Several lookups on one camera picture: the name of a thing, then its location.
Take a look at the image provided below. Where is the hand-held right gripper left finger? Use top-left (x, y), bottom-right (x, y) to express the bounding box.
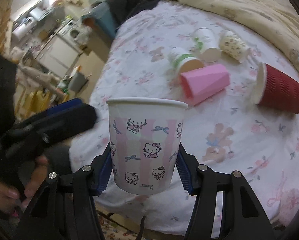
top-left (16, 144), bottom-right (115, 240)

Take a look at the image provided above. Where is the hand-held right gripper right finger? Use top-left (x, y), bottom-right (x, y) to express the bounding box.
top-left (176, 142), bottom-right (280, 240)

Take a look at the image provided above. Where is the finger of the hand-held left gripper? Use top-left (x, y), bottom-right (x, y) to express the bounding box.
top-left (13, 98), bottom-right (98, 143)

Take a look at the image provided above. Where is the cartoon cat print paper cup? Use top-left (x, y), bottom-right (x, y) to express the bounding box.
top-left (106, 97), bottom-right (189, 195)

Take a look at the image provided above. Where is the pink plastic cup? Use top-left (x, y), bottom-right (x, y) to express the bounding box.
top-left (179, 64), bottom-right (231, 106)

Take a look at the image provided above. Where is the white green print paper cup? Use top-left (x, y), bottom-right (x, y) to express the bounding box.
top-left (168, 47), bottom-right (205, 74)
top-left (192, 27), bottom-right (222, 63)

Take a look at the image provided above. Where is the red ribbed paper cup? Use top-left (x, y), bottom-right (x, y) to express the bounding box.
top-left (255, 62), bottom-right (299, 115)

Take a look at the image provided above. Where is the cream floral paper cup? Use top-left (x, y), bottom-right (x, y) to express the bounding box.
top-left (219, 30), bottom-right (251, 64)

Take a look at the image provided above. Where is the person's left hand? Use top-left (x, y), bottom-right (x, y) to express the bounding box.
top-left (0, 154), bottom-right (50, 221)

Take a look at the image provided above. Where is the grey bin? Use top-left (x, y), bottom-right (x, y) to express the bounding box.
top-left (68, 71), bottom-right (88, 93)

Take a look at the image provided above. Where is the white cabinet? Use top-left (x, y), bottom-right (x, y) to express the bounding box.
top-left (37, 34), bottom-right (81, 79)

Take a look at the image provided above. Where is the white kitchen appliance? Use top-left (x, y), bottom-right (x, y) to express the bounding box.
top-left (12, 17), bottom-right (37, 40)

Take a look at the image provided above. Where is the white washing machine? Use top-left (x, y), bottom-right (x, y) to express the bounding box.
top-left (64, 21), bottom-right (82, 43)

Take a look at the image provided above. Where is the white floral bed sheet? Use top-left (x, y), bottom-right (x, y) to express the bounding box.
top-left (69, 0), bottom-right (299, 238)

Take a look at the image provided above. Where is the teal storage box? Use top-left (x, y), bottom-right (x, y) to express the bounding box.
top-left (82, 2), bottom-right (118, 39)

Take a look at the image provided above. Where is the black cloth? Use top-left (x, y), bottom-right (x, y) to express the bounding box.
top-left (107, 0), bottom-right (162, 28)

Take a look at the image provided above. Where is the beige blanket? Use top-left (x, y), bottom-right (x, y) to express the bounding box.
top-left (156, 0), bottom-right (299, 80)

